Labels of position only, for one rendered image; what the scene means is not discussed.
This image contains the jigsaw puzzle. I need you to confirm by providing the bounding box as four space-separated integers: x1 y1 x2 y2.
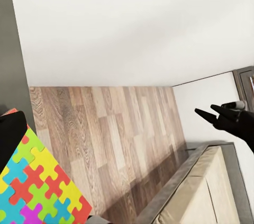
0 108 93 224

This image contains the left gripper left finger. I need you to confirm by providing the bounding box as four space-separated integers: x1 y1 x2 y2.
0 110 28 174

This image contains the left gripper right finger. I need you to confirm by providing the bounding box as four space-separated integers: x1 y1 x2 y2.
237 111 254 153

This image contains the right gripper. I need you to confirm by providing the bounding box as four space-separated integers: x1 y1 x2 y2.
195 104 244 140

